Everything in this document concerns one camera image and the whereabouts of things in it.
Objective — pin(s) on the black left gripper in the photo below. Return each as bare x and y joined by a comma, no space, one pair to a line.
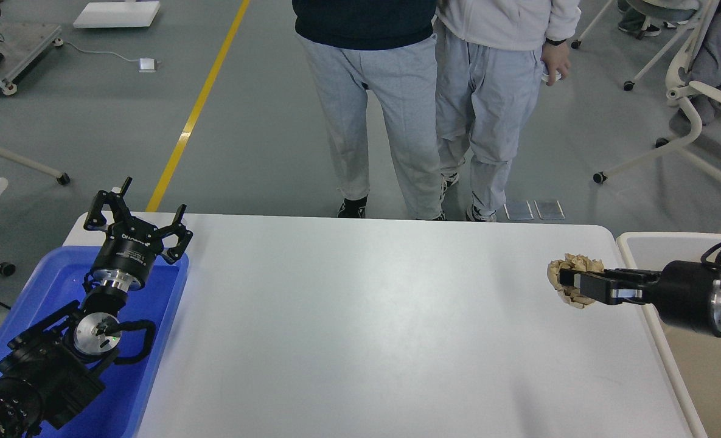
126,250

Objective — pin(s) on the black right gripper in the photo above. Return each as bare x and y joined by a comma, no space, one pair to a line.
686,294

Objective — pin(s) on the brown paper ball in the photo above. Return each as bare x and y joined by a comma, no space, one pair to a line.
580,263

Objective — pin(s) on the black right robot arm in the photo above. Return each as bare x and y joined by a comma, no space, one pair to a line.
686,295

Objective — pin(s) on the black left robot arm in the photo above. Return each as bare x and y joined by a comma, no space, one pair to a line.
53,369

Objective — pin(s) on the metal floor plate right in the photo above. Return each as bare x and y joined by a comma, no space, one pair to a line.
549,210

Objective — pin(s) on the metal floor plate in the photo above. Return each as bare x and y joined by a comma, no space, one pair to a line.
549,210
518,211

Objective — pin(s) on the metal floor plate left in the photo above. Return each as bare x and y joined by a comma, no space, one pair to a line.
518,211

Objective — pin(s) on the beige plastic bin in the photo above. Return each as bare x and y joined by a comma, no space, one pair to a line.
698,357

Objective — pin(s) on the white chair legs top right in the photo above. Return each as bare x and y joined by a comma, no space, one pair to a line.
635,56

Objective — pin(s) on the white cup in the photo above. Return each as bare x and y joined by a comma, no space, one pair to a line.
547,75

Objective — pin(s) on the grey wheeled cart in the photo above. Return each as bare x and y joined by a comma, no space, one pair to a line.
20,45

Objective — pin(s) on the white board on floor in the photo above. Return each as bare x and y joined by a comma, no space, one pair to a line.
121,14

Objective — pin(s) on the person in white clothes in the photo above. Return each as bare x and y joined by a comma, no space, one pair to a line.
490,57

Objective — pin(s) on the seated person far right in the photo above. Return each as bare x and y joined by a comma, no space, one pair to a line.
635,14

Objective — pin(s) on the white power adapter with cable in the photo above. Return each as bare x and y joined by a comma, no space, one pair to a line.
143,64

